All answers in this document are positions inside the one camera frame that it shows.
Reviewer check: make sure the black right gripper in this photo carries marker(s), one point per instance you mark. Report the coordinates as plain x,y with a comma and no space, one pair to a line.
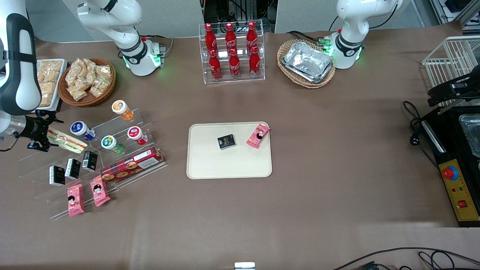
33,128

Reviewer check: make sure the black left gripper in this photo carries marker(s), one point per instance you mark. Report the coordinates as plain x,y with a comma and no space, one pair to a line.
466,84

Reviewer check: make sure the triangle sandwich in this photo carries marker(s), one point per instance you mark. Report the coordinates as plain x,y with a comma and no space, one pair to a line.
69,142

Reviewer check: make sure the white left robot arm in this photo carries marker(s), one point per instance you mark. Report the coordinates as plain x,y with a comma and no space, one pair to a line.
350,41

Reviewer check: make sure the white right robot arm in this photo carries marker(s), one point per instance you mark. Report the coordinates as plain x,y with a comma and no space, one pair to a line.
127,33

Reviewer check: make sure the white rectangular snack tray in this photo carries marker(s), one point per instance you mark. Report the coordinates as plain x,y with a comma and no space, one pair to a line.
63,69

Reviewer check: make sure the aluminium foil tray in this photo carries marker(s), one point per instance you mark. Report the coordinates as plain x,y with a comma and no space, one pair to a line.
318,80
307,60

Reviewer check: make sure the cream plastic tray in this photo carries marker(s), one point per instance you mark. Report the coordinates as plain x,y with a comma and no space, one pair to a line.
228,161

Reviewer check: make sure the blue drink bottle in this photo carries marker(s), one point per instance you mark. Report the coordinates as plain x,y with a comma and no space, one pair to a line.
81,130

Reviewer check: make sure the wrapped cracker pack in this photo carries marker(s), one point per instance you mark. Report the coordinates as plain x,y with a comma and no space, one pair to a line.
48,93
50,71

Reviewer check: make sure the small black snack box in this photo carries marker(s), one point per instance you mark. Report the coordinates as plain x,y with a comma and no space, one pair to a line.
73,168
57,176
226,141
90,160

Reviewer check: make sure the clear glass container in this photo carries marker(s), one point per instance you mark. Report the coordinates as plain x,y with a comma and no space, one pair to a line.
471,135

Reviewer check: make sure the clear bag of crackers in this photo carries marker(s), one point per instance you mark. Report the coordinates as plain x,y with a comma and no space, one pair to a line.
99,87
104,73
75,73
90,65
78,93

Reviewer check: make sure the black machine with yellow panel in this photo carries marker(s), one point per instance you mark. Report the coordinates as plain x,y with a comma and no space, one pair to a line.
450,150

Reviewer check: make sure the brown wicker basket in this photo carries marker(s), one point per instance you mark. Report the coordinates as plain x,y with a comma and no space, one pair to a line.
90,100

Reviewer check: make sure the green drink bottle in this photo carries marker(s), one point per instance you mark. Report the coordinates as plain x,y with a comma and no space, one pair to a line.
111,144

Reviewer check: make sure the pink snack packet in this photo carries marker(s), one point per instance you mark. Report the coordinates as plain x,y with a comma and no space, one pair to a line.
257,136
99,191
75,200

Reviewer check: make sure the red emergency stop button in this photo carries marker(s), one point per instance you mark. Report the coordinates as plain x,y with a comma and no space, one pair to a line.
450,173

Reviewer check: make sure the clear acrylic stepped shelf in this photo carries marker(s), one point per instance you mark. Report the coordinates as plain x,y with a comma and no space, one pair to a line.
123,129

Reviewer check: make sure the orange drink bottle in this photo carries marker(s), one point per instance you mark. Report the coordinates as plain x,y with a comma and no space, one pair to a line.
123,110

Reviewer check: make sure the red small drink bottle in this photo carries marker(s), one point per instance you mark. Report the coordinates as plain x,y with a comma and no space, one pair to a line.
137,135

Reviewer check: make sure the red cookie box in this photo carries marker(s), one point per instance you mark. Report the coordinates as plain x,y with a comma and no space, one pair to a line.
131,165

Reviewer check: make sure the light wicker basket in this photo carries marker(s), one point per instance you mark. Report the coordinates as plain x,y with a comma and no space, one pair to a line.
287,50

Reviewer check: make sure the red cola bottle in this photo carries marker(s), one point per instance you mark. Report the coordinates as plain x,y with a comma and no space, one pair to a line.
234,66
215,67
251,35
210,37
254,64
230,36

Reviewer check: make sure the clear acrylic bottle rack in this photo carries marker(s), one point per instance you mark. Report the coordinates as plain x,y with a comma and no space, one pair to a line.
232,80

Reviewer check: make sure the aluminium frame structure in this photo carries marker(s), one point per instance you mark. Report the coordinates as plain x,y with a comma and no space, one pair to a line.
455,11

